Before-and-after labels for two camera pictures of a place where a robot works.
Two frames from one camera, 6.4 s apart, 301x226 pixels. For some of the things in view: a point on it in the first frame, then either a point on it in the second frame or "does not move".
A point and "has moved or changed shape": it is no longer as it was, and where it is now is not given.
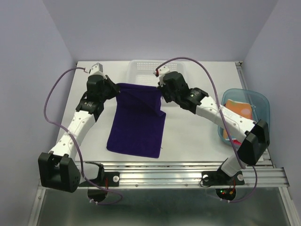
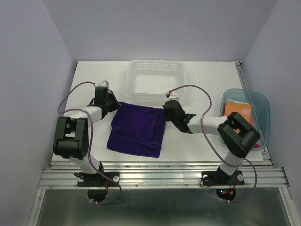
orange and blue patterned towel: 243,108 does not move
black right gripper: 162,87 -> 166,117
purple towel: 137,124 has moved or changed shape
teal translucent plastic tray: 260,107 does not move
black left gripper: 114,87 -> 116,104
